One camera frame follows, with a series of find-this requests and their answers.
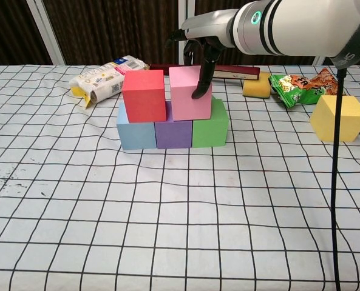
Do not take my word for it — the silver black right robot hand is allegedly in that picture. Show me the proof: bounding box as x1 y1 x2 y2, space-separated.
165 8 238 100

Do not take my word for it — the pink foam cube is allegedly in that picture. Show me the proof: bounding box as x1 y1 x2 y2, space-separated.
168 65 213 121

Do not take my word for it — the red foam cube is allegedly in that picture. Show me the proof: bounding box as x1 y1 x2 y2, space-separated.
121 69 168 124

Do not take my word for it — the green foam cube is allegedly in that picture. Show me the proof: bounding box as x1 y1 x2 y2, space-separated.
191 98 230 149

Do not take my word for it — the light blue foam cube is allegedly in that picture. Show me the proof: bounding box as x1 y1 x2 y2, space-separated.
116 101 157 150

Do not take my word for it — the dark red book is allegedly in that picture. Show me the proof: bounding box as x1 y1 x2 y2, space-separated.
149 64 261 81

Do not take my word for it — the yellow sponge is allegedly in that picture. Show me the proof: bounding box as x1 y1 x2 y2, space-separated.
242 72 272 99

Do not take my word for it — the green orange snack bag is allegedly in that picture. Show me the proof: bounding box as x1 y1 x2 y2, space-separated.
268 67 348 110

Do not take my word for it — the purple foam cube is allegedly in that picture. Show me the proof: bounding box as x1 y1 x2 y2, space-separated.
154 101 194 149

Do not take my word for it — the white printed snack pack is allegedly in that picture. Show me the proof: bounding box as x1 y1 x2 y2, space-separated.
69 55 151 109

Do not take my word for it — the yellow foam cube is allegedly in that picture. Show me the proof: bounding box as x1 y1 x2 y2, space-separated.
310 95 360 142

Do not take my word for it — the white black grid tablecloth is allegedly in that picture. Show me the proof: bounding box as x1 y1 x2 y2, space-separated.
0 64 360 291

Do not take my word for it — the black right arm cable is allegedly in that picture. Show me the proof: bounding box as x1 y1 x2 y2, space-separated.
331 65 347 291

